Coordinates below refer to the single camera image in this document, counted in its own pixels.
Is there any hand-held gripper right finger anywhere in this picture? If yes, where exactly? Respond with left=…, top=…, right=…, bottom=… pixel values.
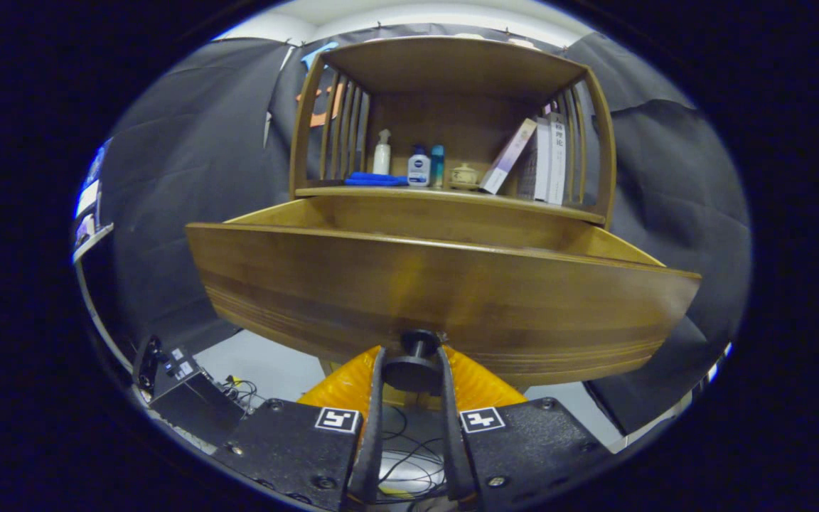
left=437, top=345, right=613, bottom=502

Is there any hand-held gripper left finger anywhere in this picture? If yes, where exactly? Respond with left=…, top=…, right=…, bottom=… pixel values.
left=214, top=345, right=387, bottom=511

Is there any wooden countertop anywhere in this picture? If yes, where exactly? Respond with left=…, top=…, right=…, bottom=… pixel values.
left=296, top=181, right=606, bottom=223

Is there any wooden cabinet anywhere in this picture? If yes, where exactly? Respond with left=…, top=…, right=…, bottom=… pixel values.
left=289, top=36, right=618, bottom=228

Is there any black electronics box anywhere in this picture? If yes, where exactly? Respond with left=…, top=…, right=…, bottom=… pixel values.
left=132, top=336, right=248, bottom=449

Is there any blue folded cloth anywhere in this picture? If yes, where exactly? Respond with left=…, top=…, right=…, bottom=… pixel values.
left=344, top=171, right=409, bottom=187

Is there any lidded ceramic tea bowl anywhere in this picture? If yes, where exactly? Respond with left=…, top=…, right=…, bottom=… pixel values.
left=450, top=163, right=480, bottom=191

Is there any white bottle with blue cap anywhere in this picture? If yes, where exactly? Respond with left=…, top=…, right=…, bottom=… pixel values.
left=407, top=144, right=432, bottom=187

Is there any white pump bottle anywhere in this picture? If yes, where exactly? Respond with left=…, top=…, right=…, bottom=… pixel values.
left=373, top=129, right=392, bottom=176

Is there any purple cover book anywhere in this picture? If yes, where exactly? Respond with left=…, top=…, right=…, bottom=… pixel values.
left=479, top=118, right=538, bottom=195

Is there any plain white book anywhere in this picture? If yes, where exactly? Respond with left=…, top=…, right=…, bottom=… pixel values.
left=518, top=116, right=552, bottom=203

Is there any white side desk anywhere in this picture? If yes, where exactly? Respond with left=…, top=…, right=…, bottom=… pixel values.
left=72, top=222, right=137, bottom=374

